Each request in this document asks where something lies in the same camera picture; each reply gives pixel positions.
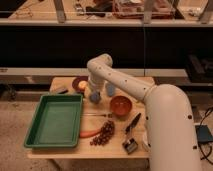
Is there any yellow round fruit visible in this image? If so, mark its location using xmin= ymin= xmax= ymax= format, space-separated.
xmin=78 ymin=81 xmax=87 ymax=90

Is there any orange carrot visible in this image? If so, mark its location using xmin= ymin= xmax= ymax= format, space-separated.
xmin=79 ymin=128 xmax=101 ymax=138

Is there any white round bowl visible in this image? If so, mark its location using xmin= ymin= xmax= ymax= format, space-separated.
xmin=142 ymin=132 xmax=149 ymax=151

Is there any dark red plate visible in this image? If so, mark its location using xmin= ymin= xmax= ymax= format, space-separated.
xmin=72 ymin=76 xmax=88 ymax=93

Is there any black cable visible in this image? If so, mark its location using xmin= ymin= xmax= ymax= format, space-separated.
xmin=193 ymin=106 xmax=213 ymax=166

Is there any dark blue box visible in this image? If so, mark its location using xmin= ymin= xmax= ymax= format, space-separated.
xmin=195 ymin=125 xmax=213 ymax=144

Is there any black handled spatula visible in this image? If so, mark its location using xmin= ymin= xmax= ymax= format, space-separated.
xmin=122 ymin=113 xmax=141 ymax=155

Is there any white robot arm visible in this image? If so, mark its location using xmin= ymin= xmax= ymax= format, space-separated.
xmin=87 ymin=54 xmax=202 ymax=171

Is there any blue plastic cup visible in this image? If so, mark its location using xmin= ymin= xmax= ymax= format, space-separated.
xmin=105 ymin=83 xmax=115 ymax=97

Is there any orange red bowl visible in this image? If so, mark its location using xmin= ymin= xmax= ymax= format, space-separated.
xmin=110 ymin=96 xmax=132 ymax=117

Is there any green plastic tray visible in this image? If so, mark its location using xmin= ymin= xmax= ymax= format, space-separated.
xmin=24 ymin=94 xmax=83 ymax=148

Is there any bunch of brown grapes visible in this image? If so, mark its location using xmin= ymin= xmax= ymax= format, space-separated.
xmin=90 ymin=120 xmax=115 ymax=146

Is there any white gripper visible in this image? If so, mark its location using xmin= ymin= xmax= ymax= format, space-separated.
xmin=84 ymin=75 xmax=105 ymax=98

